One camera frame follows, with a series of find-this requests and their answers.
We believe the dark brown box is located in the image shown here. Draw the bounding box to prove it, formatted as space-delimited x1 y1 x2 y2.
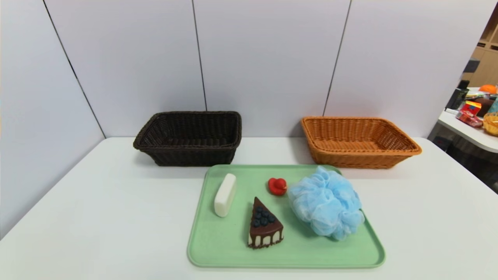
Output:
469 96 495 117

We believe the black upright device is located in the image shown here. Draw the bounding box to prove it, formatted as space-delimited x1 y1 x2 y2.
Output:
445 80 470 110

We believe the yellow woven bowl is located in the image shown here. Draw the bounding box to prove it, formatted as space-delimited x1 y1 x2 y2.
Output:
483 112 498 137

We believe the dark brown wicker basket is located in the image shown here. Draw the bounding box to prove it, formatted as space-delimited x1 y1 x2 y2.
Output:
133 111 242 167

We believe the red colourful small box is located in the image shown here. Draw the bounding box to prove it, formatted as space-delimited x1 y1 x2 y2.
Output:
460 100 483 116

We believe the white side table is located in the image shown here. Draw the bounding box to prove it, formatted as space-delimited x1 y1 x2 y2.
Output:
438 87 498 153

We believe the red rubber duck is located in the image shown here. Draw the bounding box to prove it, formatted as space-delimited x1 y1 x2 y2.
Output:
268 178 288 196

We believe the light blue mesh loofah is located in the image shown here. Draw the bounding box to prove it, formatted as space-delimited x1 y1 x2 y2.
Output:
288 166 365 241

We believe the red plastic packet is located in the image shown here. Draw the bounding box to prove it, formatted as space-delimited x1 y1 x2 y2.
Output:
457 113 484 128

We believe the orange wicker basket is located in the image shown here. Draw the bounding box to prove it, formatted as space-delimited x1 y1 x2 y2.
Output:
301 116 423 169

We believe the chocolate blueberry cake slice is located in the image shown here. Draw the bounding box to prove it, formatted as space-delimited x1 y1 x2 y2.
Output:
248 196 284 250

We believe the wooden shelf cabinet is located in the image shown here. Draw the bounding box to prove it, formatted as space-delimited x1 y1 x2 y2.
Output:
463 4 498 88

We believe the light green plastic tray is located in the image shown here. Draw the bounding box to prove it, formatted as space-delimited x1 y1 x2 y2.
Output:
187 164 386 269

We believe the white soap bar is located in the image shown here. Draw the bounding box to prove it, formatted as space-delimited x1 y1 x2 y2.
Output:
214 173 237 218

